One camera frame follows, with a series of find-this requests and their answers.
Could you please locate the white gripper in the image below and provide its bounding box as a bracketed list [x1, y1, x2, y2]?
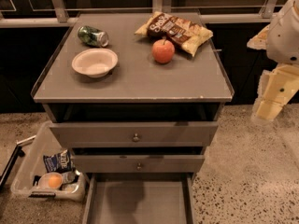
[247, 0, 299, 122]

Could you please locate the red apple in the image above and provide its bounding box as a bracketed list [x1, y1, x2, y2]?
[151, 38, 175, 63]

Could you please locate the grey drawer cabinet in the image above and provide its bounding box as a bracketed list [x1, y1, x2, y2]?
[30, 11, 235, 224]

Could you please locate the grey top drawer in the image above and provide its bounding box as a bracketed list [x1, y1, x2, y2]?
[50, 121, 218, 148]

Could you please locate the grey drawer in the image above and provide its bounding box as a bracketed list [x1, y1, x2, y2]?
[82, 174, 196, 224]
[73, 155, 205, 173]
[50, 121, 218, 148]

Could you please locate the grey bottom drawer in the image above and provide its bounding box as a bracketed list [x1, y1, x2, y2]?
[82, 174, 196, 224]

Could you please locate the grey middle drawer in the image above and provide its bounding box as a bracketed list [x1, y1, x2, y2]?
[73, 155, 205, 173]

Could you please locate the metal railing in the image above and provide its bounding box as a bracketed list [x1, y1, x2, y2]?
[0, 0, 287, 27]

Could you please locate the brown yellow chip bag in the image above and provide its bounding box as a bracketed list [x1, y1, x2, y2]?
[135, 11, 213, 57]

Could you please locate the white paper bowl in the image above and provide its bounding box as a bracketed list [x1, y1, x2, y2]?
[72, 49, 118, 78]

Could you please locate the green soda can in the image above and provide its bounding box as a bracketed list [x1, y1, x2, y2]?
[78, 25, 109, 48]

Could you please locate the blue chip bag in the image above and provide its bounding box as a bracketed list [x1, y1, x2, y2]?
[43, 150, 73, 174]

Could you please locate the clear plastic bin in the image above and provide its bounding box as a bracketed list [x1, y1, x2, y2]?
[10, 121, 86, 202]

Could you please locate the orange fruit in cup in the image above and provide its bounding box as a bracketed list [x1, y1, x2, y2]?
[38, 173, 63, 189]

